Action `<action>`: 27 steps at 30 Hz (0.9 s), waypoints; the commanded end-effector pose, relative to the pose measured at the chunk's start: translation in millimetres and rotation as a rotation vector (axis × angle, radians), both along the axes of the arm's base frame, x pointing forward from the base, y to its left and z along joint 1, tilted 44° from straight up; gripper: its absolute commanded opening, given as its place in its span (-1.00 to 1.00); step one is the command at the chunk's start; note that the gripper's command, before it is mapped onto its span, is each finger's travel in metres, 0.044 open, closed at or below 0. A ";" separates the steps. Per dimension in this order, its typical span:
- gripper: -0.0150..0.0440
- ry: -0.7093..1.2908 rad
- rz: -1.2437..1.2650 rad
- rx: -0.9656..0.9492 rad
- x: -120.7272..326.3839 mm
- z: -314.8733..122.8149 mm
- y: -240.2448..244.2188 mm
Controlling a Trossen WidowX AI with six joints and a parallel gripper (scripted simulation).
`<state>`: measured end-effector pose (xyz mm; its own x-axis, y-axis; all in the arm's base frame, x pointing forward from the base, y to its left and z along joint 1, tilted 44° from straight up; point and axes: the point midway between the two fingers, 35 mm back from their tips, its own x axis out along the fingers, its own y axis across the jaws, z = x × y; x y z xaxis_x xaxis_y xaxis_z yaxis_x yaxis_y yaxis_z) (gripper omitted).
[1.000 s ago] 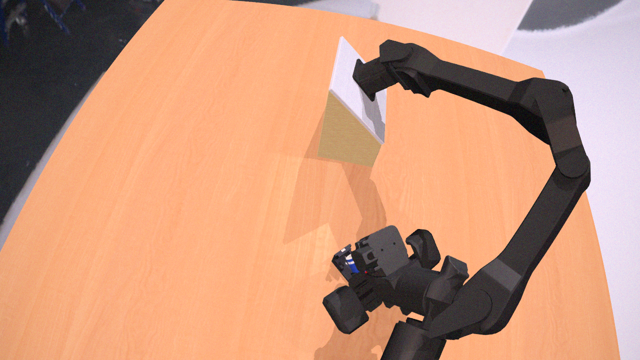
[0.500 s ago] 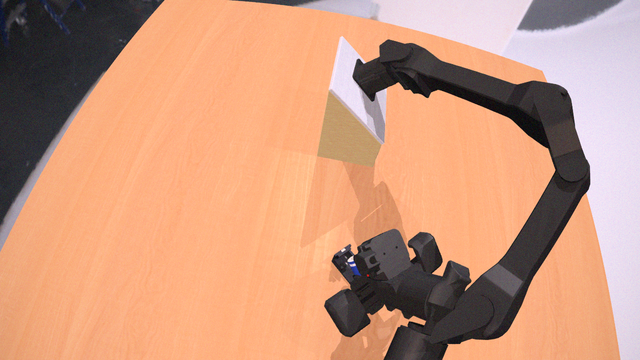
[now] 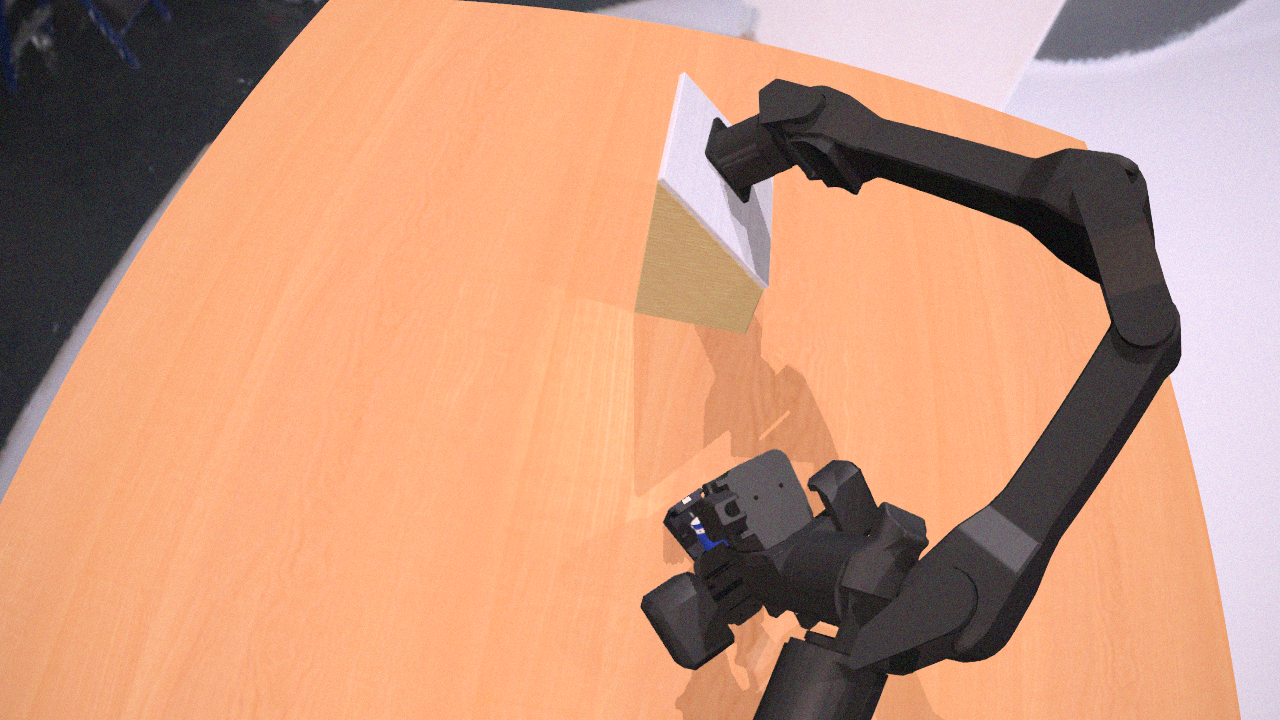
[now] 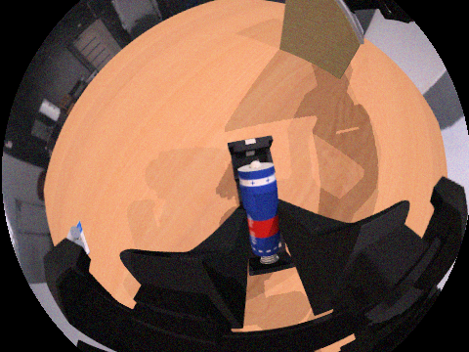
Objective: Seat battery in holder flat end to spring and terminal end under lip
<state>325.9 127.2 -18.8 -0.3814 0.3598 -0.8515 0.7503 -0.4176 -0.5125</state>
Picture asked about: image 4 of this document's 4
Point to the dark grey battery holder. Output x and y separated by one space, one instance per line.
242 153

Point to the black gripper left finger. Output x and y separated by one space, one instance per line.
216 267

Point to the blue and red battery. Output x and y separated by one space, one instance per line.
258 185

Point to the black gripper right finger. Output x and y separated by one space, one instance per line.
324 250

